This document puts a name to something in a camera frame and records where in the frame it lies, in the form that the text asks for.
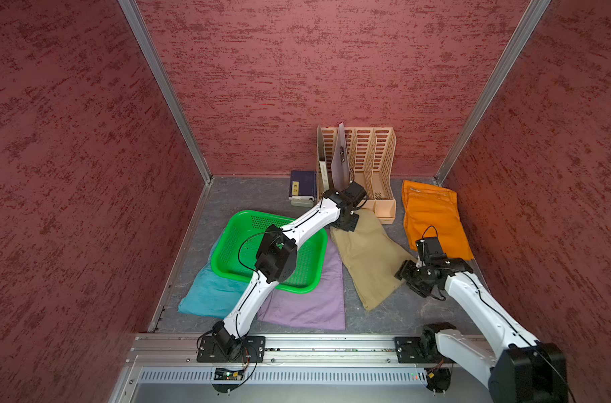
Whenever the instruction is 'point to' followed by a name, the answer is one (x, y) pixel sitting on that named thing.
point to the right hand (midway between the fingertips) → (400, 283)
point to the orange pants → (431, 211)
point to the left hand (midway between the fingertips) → (344, 228)
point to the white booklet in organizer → (324, 176)
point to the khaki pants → (372, 257)
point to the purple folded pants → (321, 309)
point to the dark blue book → (303, 183)
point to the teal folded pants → (213, 295)
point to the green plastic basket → (241, 234)
